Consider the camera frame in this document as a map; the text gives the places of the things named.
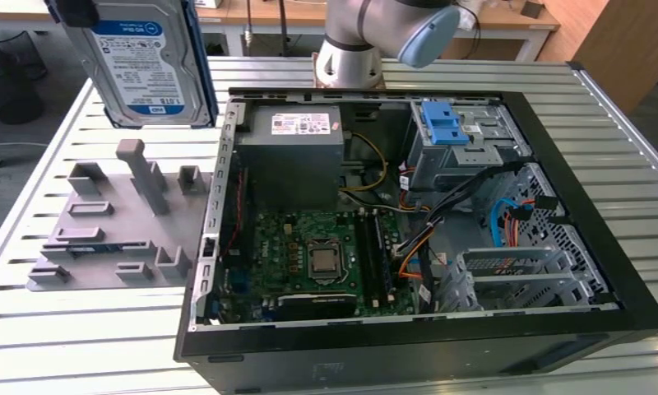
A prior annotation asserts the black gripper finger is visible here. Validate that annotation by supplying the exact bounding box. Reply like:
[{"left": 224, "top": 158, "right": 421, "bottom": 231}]
[{"left": 59, "top": 0, "right": 101, "bottom": 28}]

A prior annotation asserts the hard disk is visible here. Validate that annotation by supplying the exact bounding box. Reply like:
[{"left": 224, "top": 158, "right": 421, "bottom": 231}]
[{"left": 44, "top": 0, "right": 220, "bottom": 129}]

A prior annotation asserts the grey metal disk bay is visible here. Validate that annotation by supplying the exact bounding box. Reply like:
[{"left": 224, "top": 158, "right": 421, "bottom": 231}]
[{"left": 439, "top": 246, "right": 608, "bottom": 314}]

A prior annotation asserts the black mesh bin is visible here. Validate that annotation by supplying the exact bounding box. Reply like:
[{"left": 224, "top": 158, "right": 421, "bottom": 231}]
[{"left": 0, "top": 30, "right": 49, "bottom": 125}]

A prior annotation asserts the grey parts rack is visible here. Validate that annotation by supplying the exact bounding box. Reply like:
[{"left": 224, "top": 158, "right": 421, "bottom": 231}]
[{"left": 27, "top": 137, "right": 215, "bottom": 292}]

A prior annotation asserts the grey power supply unit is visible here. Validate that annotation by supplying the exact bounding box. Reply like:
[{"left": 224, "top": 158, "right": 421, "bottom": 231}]
[{"left": 235, "top": 105, "right": 345, "bottom": 213}]

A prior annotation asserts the green motherboard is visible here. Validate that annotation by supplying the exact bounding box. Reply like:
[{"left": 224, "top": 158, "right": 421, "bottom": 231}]
[{"left": 219, "top": 207, "right": 419, "bottom": 324}]

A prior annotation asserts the blue drive latch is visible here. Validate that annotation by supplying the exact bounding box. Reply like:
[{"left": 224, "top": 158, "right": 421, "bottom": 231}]
[{"left": 420, "top": 100, "right": 469, "bottom": 146}]

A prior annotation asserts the CPU socket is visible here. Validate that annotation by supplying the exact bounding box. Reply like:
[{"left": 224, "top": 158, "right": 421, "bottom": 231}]
[{"left": 304, "top": 236, "right": 348, "bottom": 287}]

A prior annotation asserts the silver CPU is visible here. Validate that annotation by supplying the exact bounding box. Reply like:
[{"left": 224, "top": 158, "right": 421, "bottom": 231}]
[{"left": 309, "top": 246, "right": 341, "bottom": 277}]

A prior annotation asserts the grey metal drive cage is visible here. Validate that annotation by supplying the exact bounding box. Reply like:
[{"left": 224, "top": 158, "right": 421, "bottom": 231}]
[{"left": 405, "top": 98, "right": 533, "bottom": 193}]

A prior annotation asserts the black RAM slot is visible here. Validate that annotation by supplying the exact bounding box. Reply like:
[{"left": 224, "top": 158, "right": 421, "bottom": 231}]
[{"left": 359, "top": 209, "right": 379, "bottom": 308}]

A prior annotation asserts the black RAM stick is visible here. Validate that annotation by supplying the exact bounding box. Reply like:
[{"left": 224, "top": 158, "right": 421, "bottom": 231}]
[{"left": 372, "top": 211, "right": 397, "bottom": 306}]

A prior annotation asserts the black graphics card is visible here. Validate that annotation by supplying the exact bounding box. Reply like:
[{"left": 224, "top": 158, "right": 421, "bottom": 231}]
[{"left": 273, "top": 290, "right": 359, "bottom": 322}]

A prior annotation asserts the black PC case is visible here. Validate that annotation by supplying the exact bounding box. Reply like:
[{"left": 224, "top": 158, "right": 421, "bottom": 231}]
[{"left": 173, "top": 86, "right": 658, "bottom": 395}]

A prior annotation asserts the wooden cabinet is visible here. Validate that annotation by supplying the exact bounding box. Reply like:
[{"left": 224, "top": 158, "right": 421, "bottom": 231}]
[{"left": 537, "top": 0, "right": 658, "bottom": 112}]

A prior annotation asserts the wooden desk white frame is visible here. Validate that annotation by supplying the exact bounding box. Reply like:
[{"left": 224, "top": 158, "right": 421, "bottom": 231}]
[
  {"left": 0, "top": 0, "right": 232, "bottom": 54},
  {"left": 224, "top": 0, "right": 561, "bottom": 63}
]

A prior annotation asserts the yellow wire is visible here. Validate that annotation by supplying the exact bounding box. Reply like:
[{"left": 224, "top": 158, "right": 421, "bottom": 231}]
[{"left": 339, "top": 131, "right": 391, "bottom": 193}]

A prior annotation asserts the black cable bundle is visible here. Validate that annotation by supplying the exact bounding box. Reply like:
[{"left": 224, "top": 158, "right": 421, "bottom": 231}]
[{"left": 395, "top": 162, "right": 528, "bottom": 264}]

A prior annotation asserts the orange wire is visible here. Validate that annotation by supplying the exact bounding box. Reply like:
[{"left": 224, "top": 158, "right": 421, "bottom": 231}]
[{"left": 397, "top": 232, "right": 432, "bottom": 281}]

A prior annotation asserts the blue wire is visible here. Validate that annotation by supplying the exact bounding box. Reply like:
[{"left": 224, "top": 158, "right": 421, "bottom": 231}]
[{"left": 488, "top": 197, "right": 533, "bottom": 248}]

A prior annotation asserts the red wire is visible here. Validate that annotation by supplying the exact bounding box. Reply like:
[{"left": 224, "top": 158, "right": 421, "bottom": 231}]
[{"left": 503, "top": 205, "right": 531, "bottom": 248}]

